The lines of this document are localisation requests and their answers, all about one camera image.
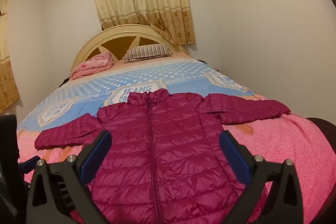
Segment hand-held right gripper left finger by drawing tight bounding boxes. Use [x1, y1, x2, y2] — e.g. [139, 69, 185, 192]
[26, 130, 113, 224]

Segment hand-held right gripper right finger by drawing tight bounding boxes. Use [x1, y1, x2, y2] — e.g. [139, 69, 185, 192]
[219, 131, 304, 224]

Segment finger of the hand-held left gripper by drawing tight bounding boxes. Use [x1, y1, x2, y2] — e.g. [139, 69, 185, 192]
[18, 155, 40, 175]

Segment magenta puffer jacket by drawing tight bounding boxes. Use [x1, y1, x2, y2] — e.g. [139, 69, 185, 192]
[34, 89, 291, 224]

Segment folded pink floral blanket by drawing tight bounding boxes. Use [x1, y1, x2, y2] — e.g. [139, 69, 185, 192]
[71, 52, 115, 80]

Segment dark round object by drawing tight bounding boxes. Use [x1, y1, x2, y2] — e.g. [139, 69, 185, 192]
[306, 117, 336, 157]

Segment cream wooden headboard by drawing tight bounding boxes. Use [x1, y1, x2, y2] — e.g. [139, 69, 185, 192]
[70, 24, 195, 78]

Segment striped pillow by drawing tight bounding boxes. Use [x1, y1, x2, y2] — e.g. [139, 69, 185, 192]
[122, 44, 174, 62]

